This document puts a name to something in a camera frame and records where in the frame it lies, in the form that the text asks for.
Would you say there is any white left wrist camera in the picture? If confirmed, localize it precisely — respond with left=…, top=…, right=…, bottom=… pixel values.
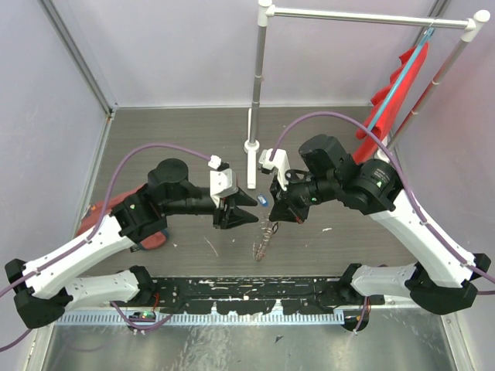
left=208, top=155, right=239, bottom=207

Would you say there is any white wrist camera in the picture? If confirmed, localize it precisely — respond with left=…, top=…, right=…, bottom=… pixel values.
left=208, top=155, right=239, bottom=207
left=258, top=148, right=290, bottom=191

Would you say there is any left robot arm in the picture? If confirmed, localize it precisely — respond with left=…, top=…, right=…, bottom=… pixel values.
left=5, top=158, right=258, bottom=329

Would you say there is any white clothes rack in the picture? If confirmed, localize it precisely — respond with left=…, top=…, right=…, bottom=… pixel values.
left=244, top=1, right=491, bottom=189

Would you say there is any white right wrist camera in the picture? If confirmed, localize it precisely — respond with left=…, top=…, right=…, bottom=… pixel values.
left=258, top=148, right=290, bottom=191

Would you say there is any metal disc with keyrings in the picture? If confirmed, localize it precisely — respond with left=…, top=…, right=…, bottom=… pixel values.
left=252, top=220, right=279, bottom=262

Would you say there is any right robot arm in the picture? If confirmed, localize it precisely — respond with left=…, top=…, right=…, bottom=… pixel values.
left=259, top=134, right=491, bottom=315

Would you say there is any red cloth on hanger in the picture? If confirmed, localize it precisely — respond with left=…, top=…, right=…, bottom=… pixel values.
left=353, top=42, right=429, bottom=163

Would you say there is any blue clothes hanger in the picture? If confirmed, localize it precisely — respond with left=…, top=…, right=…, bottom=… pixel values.
left=365, top=27, right=435, bottom=139

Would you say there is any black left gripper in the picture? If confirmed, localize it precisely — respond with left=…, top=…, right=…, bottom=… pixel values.
left=164, top=187, right=261, bottom=230

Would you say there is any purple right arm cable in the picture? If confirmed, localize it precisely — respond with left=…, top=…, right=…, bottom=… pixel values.
left=270, top=111, right=495, bottom=297

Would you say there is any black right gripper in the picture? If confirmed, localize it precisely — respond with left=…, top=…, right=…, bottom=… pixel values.
left=268, top=168, right=338, bottom=224

